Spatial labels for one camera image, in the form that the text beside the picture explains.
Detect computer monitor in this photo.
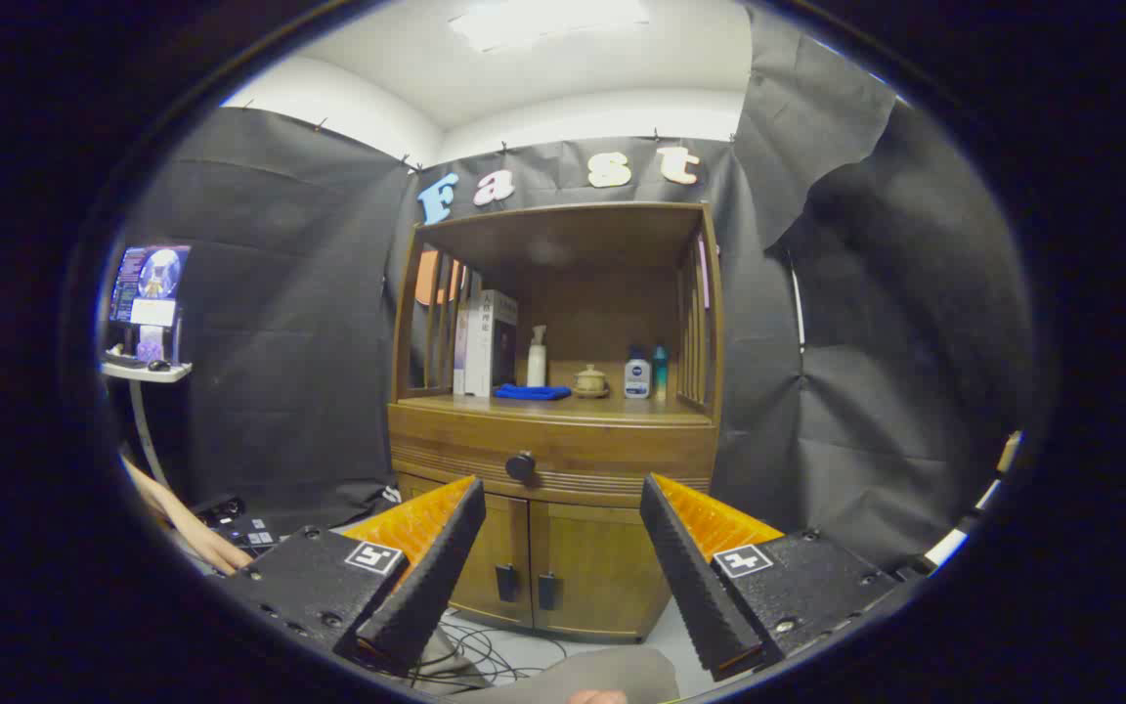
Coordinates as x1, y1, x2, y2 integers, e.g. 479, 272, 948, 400
109, 244, 193, 329

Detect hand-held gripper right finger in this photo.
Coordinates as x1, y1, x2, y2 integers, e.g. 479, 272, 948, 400
638, 472, 903, 683

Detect person's grey clothing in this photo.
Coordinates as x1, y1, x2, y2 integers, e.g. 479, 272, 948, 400
446, 645, 681, 704

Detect thick white book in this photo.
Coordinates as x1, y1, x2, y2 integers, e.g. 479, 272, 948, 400
465, 289, 519, 398

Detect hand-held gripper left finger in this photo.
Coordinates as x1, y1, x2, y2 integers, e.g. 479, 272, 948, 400
219, 475, 488, 674

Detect white monitor stand tray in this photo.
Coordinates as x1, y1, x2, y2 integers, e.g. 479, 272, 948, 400
99, 358, 195, 490

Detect black controller box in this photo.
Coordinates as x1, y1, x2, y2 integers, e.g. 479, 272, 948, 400
194, 497, 281, 558

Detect wooden cabinet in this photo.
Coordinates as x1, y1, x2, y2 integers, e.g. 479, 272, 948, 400
385, 201, 726, 644

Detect black floor cables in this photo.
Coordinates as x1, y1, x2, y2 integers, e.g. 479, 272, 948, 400
397, 616, 569, 690

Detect thin pale purple book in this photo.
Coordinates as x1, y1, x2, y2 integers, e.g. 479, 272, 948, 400
453, 298, 471, 395

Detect wooden drawer with black knob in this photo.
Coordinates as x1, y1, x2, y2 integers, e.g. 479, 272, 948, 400
387, 401, 720, 509

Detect wooden countertop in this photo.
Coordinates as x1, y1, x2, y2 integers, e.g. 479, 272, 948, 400
402, 391, 715, 423

